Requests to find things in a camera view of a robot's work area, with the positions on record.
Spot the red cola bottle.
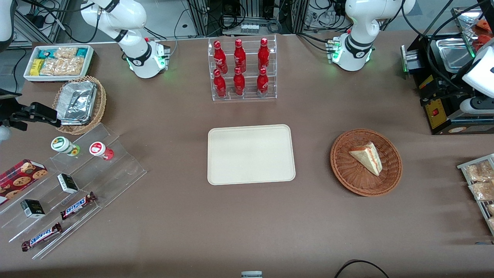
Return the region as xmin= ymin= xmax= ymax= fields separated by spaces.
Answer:
xmin=256 ymin=68 xmax=269 ymax=97
xmin=213 ymin=41 xmax=228 ymax=74
xmin=233 ymin=67 xmax=246 ymax=97
xmin=257 ymin=37 xmax=270 ymax=72
xmin=233 ymin=39 xmax=247 ymax=73
xmin=213 ymin=69 xmax=227 ymax=98

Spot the green lid cup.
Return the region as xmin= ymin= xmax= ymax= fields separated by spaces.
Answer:
xmin=51 ymin=136 xmax=81 ymax=157

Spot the white snack bin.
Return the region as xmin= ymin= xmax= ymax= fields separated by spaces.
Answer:
xmin=23 ymin=44 xmax=95 ymax=83

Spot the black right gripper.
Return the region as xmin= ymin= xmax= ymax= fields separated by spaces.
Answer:
xmin=0 ymin=89 xmax=62 ymax=132

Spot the Snickers chocolate bar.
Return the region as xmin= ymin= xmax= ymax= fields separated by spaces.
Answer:
xmin=60 ymin=192 xmax=97 ymax=220
xmin=21 ymin=222 xmax=63 ymax=252

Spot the clear acrylic stepped display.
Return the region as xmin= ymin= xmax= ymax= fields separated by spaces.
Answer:
xmin=0 ymin=123 xmax=147 ymax=260

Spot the grey wire rack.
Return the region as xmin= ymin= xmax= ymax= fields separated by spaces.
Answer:
xmin=457 ymin=154 xmax=494 ymax=237

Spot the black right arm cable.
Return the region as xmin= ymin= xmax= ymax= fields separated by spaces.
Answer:
xmin=17 ymin=0 xmax=102 ymax=44

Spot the clear cracker bag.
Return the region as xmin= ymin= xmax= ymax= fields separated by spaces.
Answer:
xmin=39 ymin=57 xmax=86 ymax=76
xmin=54 ymin=47 xmax=78 ymax=59

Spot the silver foil containers stack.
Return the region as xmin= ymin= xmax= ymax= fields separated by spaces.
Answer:
xmin=57 ymin=81 xmax=98 ymax=126

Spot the small black box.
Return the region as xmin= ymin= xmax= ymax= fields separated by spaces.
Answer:
xmin=57 ymin=173 xmax=79 ymax=194
xmin=20 ymin=199 xmax=46 ymax=219

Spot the triangle sandwich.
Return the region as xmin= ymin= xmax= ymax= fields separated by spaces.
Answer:
xmin=349 ymin=141 xmax=383 ymax=177

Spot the round brown wicker basket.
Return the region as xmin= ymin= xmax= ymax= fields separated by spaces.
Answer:
xmin=330 ymin=128 xmax=403 ymax=197

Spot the black cable loop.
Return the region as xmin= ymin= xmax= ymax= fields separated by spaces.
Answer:
xmin=334 ymin=259 xmax=390 ymax=278

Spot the red lid cup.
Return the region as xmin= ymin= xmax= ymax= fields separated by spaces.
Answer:
xmin=89 ymin=141 xmax=115 ymax=161

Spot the steel tray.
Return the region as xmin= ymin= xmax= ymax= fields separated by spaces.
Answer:
xmin=435 ymin=38 xmax=477 ymax=74

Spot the red cookie box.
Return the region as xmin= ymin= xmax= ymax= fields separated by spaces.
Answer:
xmin=0 ymin=159 xmax=49 ymax=205

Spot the clear acrylic bottle rack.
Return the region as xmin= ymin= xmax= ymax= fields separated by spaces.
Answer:
xmin=208 ymin=35 xmax=277 ymax=102

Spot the beige rectangular tray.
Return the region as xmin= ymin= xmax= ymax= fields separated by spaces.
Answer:
xmin=207 ymin=124 xmax=296 ymax=186

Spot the steel food container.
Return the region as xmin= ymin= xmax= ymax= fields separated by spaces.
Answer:
xmin=450 ymin=6 xmax=494 ymax=58

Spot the black sealing machine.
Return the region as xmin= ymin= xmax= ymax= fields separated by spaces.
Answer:
xmin=401 ymin=33 xmax=494 ymax=136

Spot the oval brown wicker basket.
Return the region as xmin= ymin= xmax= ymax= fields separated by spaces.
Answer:
xmin=52 ymin=76 xmax=107 ymax=135

